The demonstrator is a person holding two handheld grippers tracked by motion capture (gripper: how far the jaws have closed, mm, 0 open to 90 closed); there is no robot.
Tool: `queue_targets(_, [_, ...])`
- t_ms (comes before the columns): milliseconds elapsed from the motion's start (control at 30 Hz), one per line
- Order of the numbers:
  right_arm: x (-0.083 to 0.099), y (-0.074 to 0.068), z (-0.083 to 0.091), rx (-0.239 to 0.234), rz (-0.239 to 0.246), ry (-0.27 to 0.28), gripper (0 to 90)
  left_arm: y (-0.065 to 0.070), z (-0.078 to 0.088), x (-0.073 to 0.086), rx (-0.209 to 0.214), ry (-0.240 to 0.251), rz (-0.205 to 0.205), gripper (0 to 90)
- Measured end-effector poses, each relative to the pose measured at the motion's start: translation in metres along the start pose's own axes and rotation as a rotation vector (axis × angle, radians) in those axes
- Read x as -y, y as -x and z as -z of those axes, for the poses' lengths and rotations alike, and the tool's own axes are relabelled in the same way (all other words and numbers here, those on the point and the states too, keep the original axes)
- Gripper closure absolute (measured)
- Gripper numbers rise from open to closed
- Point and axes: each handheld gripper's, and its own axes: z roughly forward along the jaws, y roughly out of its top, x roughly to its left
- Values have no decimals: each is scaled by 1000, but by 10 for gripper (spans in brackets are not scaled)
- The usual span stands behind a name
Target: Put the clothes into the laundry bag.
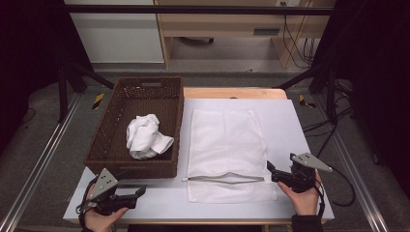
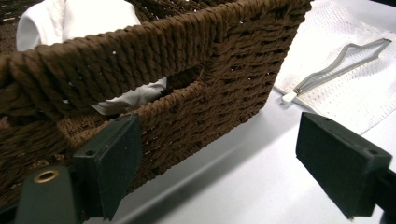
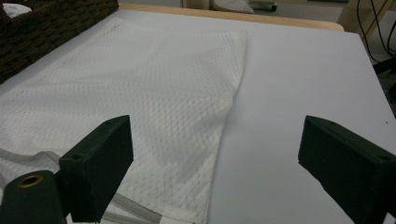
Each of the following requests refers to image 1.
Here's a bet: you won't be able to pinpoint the looped black floor cable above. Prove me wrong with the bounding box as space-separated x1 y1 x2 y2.
314 124 357 208

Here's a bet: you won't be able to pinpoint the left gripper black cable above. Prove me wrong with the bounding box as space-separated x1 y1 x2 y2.
75 178 99 217

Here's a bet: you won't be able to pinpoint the bundle of black floor cables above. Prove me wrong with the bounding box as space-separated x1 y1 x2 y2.
302 79 355 139

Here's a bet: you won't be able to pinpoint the white cabinet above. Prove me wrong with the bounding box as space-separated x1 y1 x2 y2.
63 0 165 64

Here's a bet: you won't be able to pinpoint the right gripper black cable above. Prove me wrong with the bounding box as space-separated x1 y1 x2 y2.
315 179 326 218

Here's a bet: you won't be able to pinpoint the aluminium floor rail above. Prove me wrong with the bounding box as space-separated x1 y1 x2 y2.
312 93 391 232
0 92 82 232

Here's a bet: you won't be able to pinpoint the wooden desk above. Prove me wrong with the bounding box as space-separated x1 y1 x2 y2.
154 0 337 70

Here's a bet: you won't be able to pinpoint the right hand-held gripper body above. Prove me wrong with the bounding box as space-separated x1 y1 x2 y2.
277 152 334 194

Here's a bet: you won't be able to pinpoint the black metal stand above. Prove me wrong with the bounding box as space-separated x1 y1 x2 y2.
57 60 116 124
276 63 338 126

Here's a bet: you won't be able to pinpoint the brown wicker basket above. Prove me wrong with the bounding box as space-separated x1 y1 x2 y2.
83 75 185 181

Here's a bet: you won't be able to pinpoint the black curtain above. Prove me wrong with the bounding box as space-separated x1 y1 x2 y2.
0 0 95 156
311 0 410 197

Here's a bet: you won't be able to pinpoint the black horizontal bar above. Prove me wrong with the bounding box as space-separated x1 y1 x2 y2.
63 4 335 16

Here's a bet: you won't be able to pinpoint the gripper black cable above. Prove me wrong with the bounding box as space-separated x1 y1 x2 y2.
75 178 99 217
315 179 326 218

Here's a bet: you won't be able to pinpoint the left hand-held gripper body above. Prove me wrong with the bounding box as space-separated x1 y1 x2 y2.
86 167 137 217

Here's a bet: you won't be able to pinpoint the person's right hand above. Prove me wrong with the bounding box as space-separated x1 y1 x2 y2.
277 172 324 217

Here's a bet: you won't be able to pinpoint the white wall socket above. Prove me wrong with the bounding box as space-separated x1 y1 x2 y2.
275 0 302 8

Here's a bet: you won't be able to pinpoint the hanging black desk cables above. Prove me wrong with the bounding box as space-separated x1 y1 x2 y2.
281 14 319 70

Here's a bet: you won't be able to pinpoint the white garment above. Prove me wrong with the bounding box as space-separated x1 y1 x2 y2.
126 113 175 161

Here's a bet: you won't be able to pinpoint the person's left hand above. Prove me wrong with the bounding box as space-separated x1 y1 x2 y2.
84 185 130 232

